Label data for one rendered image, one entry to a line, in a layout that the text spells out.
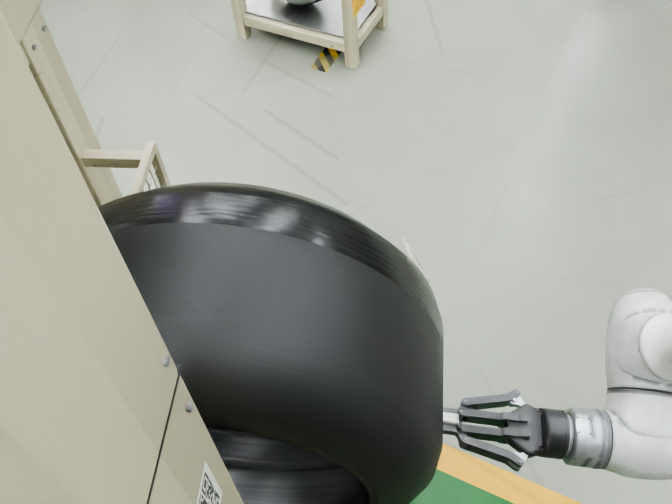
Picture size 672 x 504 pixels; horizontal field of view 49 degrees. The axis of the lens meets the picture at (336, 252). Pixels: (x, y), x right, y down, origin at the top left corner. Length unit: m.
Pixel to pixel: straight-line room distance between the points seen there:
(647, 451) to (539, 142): 1.96
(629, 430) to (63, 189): 1.01
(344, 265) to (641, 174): 2.24
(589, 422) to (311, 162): 1.95
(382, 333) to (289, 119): 2.32
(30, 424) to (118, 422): 0.10
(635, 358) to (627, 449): 0.14
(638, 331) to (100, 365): 0.95
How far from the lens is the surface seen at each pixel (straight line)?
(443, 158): 2.93
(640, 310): 1.26
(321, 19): 3.39
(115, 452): 0.44
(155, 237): 0.86
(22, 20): 0.89
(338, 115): 3.11
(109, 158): 1.69
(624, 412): 1.24
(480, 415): 1.21
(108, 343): 0.42
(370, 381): 0.82
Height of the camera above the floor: 2.11
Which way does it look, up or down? 53 degrees down
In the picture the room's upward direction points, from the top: 6 degrees counter-clockwise
